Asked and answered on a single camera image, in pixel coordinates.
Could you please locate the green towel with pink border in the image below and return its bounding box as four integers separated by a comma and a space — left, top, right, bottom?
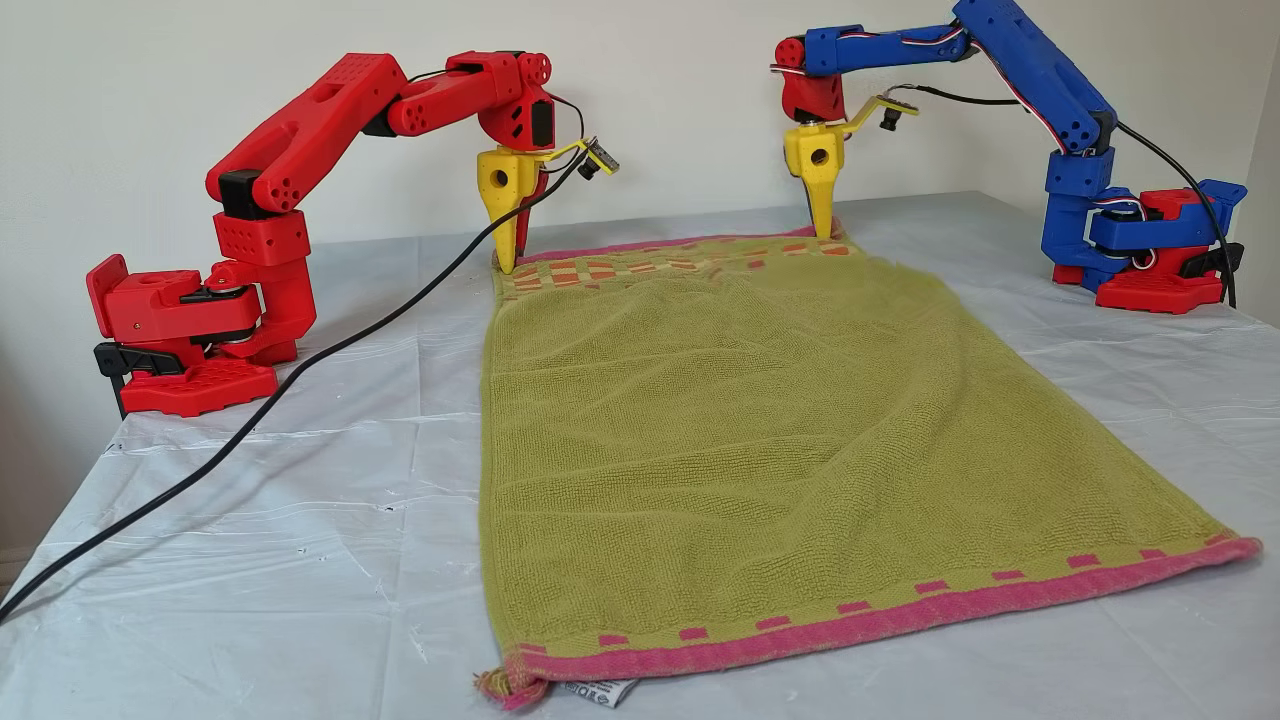
472, 222, 1263, 713

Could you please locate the white plastic table cover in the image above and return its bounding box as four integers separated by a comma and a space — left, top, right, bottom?
0, 192, 1280, 720

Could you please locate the camera board on red arm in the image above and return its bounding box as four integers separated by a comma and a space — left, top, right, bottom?
578, 138, 622, 183

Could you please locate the black cable of blue arm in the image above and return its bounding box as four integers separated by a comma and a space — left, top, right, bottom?
900, 84, 1238, 309

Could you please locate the black cable of red arm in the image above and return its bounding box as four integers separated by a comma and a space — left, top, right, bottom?
0, 150, 591, 623

